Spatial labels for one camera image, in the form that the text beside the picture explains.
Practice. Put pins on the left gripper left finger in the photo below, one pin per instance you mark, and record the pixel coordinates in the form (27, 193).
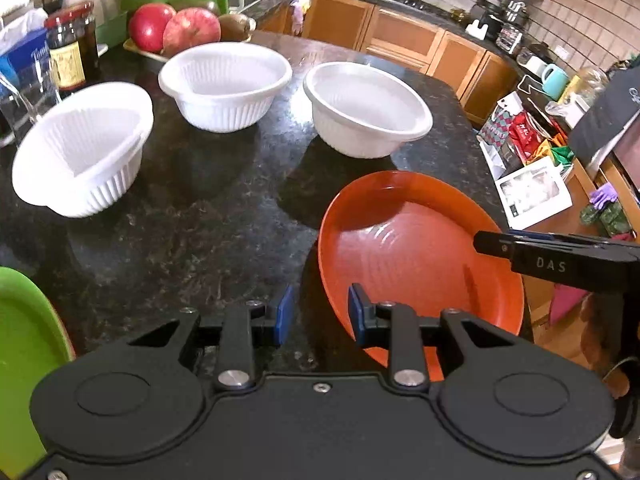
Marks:
(255, 324)

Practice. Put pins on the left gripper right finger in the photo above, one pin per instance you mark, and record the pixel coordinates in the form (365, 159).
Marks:
(396, 328)

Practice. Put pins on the orange plastic plate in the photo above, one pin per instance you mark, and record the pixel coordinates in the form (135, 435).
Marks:
(408, 238)

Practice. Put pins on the white ribbed bowl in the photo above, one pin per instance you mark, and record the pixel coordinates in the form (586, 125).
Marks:
(83, 155)
(225, 87)
(363, 112)

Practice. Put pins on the wooden kitchen cabinets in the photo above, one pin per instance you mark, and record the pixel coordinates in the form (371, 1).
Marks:
(419, 39)

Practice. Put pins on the white picture box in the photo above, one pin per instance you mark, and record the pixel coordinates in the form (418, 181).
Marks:
(533, 194)

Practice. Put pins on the teal mug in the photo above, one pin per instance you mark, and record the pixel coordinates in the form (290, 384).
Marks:
(554, 81)

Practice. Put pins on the green plastic plate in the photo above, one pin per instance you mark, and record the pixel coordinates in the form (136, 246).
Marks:
(34, 342)

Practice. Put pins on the brown kiwi fruit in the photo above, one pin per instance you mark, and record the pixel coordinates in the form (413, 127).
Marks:
(234, 27)

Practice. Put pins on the red apple right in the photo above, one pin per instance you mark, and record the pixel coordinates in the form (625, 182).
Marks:
(190, 28)

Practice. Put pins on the red apple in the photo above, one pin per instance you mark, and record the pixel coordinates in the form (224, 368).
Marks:
(190, 28)
(147, 25)

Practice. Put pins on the red apple left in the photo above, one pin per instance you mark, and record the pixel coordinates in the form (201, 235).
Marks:
(147, 25)

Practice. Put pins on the clear glass pitcher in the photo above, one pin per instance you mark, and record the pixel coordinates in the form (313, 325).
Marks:
(26, 96)

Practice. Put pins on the blue tissue box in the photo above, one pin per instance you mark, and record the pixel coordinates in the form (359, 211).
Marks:
(24, 57)

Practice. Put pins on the dark sauce jar red lid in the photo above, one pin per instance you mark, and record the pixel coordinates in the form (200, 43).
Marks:
(73, 51)

